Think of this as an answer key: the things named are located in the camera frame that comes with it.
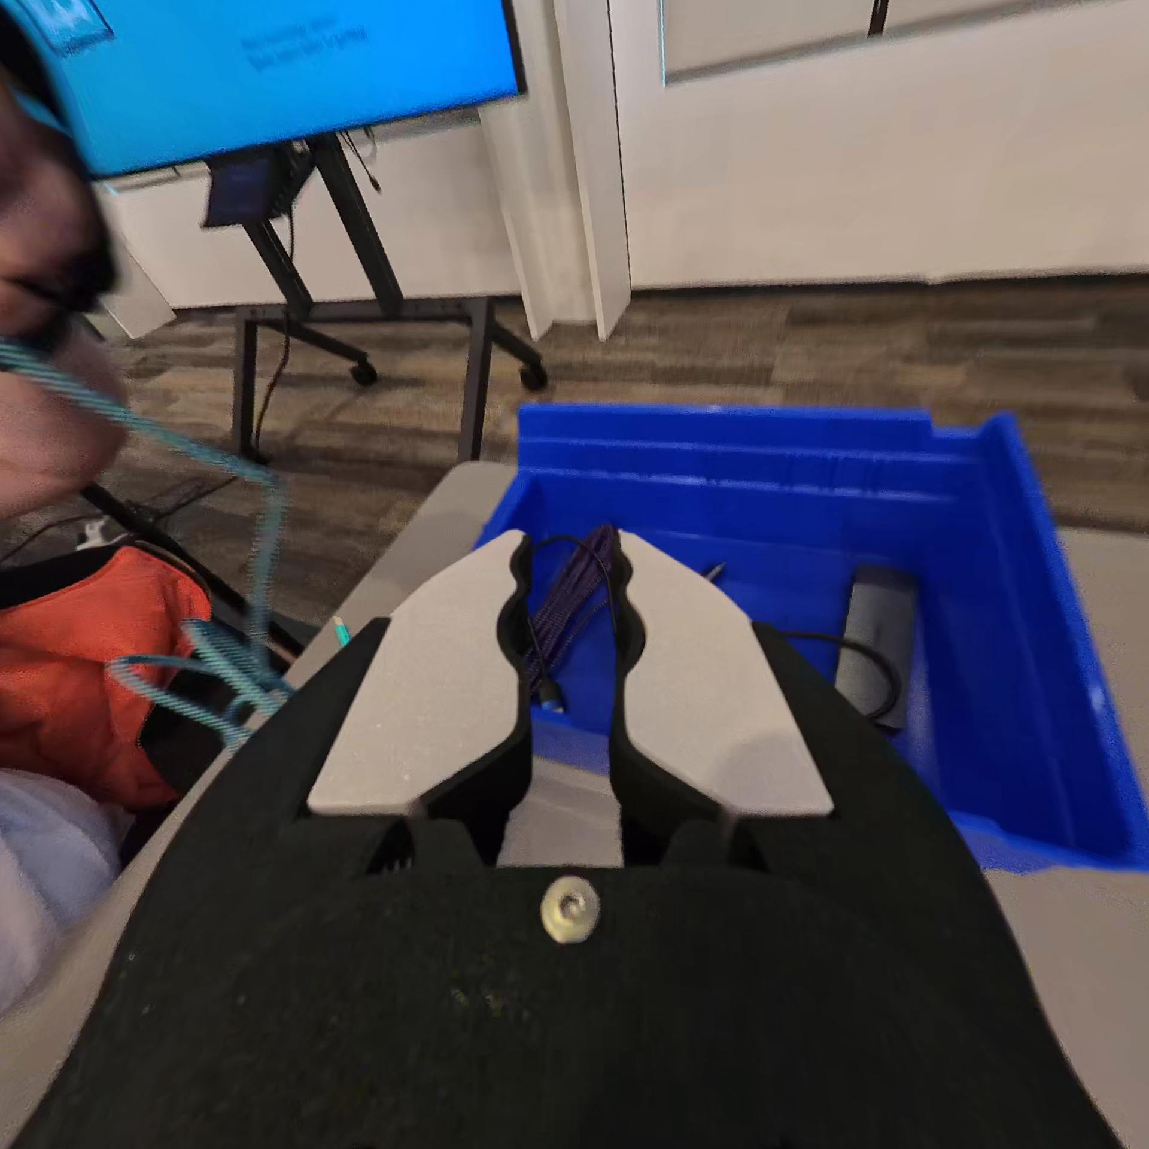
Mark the person in white shirt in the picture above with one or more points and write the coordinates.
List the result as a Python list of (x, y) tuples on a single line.
[(45, 861)]

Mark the blue plastic bin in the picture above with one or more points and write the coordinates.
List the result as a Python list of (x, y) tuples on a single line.
[(1013, 628)]

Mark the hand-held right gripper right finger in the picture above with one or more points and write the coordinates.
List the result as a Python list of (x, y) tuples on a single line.
[(718, 700)]

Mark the orange cloth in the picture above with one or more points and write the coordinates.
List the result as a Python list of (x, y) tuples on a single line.
[(71, 663)]

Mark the person's left forearm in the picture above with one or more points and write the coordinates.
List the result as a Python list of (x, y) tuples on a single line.
[(53, 431)]

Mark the person's left hand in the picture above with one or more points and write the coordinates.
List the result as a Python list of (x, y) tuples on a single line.
[(35, 224)]

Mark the grey usb hub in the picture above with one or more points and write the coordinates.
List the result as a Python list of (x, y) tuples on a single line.
[(875, 628)]

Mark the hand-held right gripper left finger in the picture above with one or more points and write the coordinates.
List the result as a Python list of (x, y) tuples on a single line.
[(430, 690)]

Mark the small black device box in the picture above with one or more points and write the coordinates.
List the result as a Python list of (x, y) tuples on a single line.
[(242, 188)]

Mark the frosted glass window panel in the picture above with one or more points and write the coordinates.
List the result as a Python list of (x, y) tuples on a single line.
[(897, 35)]

